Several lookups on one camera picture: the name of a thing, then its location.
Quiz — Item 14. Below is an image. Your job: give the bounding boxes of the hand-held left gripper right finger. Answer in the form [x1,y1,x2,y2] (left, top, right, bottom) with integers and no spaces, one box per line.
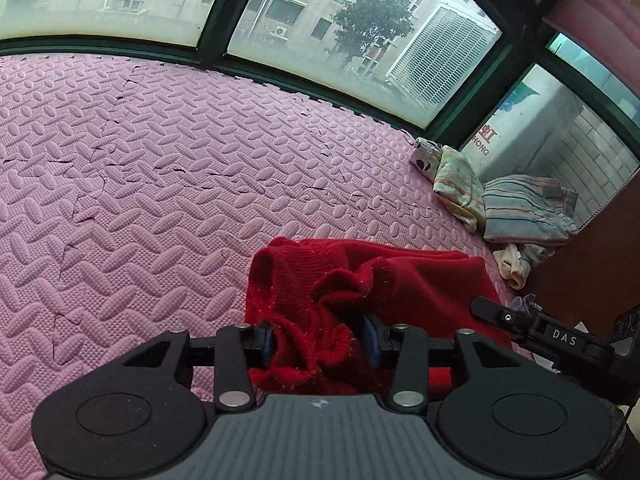
[357,312,521,414]

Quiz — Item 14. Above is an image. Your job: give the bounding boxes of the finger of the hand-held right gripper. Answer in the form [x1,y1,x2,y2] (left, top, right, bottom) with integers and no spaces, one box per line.
[471,296,550,342]

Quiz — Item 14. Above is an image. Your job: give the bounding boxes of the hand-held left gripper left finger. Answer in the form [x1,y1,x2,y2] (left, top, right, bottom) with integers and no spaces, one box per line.
[121,325,276,414]

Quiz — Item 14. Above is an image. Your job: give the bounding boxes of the red pants with gold print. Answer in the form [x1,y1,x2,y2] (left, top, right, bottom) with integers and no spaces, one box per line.
[243,237,517,397]

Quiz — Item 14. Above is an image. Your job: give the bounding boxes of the eyeglasses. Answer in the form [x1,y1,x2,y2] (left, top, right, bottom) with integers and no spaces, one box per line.
[509,293,544,314]

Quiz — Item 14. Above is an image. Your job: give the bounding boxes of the cream crumpled cloth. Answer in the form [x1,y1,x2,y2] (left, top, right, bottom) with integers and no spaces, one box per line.
[492,243,554,291]

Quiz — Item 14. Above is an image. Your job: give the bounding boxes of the brown wooden cabinet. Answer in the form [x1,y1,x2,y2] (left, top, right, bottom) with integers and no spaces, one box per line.
[520,157,640,351]

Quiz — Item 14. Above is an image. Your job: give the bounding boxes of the folded striped cloth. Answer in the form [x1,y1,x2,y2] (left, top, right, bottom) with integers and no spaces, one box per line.
[482,173,580,247]

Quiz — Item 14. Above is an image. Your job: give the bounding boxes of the folded yellow plaid cloth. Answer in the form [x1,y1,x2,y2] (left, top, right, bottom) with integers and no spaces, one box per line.
[432,145,486,234]

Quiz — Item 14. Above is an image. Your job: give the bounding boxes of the small white dark-printed cloth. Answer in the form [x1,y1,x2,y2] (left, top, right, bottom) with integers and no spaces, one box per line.
[409,137,444,177]

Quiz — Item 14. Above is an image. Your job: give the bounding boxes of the white box with red print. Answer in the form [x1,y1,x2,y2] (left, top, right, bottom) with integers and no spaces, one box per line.
[459,64,584,182]

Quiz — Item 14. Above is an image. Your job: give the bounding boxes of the pink foam puzzle mat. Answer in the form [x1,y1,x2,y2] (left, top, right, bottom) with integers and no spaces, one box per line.
[0,54,542,480]

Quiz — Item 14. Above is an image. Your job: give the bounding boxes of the white louvred outdoor unit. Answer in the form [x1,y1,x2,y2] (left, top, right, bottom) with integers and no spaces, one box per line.
[384,0,503,112]

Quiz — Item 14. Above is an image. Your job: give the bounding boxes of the green tree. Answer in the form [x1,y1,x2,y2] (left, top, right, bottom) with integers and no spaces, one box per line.
[330,0,416,74]

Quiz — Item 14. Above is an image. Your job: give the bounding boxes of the pink curtain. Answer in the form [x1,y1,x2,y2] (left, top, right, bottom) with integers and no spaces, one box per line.
[542,0,640,57]

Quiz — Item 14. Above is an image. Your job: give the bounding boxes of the beige apartment building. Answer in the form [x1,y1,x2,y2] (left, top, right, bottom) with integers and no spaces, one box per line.
[0,0,482,82]

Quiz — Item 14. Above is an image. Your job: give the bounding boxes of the dark green window frame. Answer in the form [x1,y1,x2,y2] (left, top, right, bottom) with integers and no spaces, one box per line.
[0,0,640,222]

